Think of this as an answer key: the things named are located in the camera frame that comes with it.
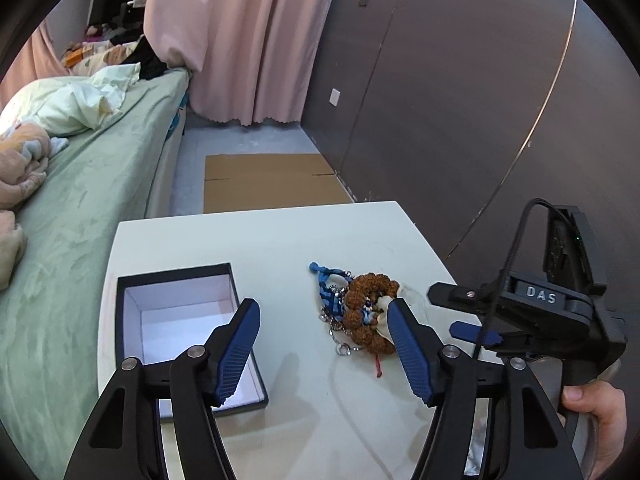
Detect brown cardboard sheet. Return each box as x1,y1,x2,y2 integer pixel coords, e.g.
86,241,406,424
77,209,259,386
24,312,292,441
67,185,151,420
203,154,352,214

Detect green bed mattress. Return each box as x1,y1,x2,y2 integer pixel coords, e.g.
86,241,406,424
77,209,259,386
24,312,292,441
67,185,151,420
1,70,190,479

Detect pink curtain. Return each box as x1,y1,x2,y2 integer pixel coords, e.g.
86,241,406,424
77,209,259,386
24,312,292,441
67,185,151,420
143,0,331,126

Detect brown seed bead bracelet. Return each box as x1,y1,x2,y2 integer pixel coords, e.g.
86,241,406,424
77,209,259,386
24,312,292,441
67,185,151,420
342,271,402,356

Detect black jewelry box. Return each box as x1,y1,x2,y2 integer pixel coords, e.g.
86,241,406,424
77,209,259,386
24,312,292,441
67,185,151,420
115,261,270,420

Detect black cable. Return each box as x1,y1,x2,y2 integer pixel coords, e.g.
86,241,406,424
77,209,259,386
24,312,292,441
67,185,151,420
474,198,569,361

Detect white wall socket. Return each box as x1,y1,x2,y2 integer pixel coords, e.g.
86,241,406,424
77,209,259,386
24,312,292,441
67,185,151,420
329,88,341,107

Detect person's right hand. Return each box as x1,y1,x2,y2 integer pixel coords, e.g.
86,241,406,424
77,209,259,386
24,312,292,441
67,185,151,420
562,380,627,479

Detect silver bear chain necklace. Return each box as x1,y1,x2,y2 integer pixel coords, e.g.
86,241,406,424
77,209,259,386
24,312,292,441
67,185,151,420
319,284,367,359

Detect blue braided flower bracelet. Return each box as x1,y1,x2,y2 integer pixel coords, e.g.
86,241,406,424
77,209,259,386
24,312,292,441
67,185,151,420
308,260,356,319

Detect black garment on bed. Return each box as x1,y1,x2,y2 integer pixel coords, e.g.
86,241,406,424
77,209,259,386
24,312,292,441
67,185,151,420
122,36,168,80

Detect pink fleece blanket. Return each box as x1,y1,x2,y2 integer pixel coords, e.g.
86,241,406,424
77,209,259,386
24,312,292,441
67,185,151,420
0,122,70,290

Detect pale green pillow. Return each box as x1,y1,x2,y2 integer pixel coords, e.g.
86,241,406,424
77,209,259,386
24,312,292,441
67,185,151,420
1,63,140,136

